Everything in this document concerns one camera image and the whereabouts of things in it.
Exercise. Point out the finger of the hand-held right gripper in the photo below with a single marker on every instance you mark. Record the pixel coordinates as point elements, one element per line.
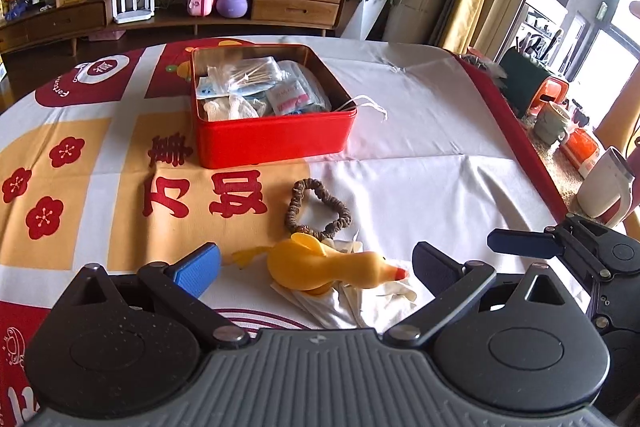
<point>525,243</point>

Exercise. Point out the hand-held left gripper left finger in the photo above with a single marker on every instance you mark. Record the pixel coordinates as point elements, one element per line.
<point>197,264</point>

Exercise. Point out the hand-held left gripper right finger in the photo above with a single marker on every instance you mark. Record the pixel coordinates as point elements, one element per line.
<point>435,267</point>

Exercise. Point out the white cotton glove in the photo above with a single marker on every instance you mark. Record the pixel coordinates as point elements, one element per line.
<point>345,309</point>

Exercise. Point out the brown scrunchie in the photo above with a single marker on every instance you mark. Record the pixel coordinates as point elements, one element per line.
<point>295,217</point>

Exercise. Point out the yellow rubber chicken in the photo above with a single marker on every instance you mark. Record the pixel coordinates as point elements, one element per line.
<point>310,264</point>

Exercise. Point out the red tin box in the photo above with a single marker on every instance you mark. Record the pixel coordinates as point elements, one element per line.
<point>270,139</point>

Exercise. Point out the white gauze cloth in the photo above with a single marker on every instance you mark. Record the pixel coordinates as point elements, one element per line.
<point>225,107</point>

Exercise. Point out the blue patterned face mask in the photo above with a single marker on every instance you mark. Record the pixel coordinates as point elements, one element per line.
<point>206,88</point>

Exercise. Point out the white sachet with pink print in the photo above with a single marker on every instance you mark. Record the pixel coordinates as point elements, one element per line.
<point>287,99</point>

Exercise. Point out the clear bag of cotton swabs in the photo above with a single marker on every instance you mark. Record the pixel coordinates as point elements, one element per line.
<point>245,72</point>

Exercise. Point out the white cup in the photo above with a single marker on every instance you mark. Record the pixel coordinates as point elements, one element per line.
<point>607,187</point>

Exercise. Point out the orange white container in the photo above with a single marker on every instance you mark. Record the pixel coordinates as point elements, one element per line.
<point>582,152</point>

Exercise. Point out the green ceramic mug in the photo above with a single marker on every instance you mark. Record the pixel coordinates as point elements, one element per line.
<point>549,124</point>

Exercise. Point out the orange plastic holder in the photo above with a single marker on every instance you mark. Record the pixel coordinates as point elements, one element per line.
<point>550,92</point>

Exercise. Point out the dark green utensil holder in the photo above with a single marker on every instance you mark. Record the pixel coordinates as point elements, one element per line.
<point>520,79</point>

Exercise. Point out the pink flat box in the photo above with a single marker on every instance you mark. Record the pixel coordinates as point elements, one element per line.
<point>107,35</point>

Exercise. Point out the white router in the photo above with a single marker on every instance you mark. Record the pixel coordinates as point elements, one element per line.
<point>132,14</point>

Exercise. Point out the white square planter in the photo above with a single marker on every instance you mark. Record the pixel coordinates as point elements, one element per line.
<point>365,17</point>

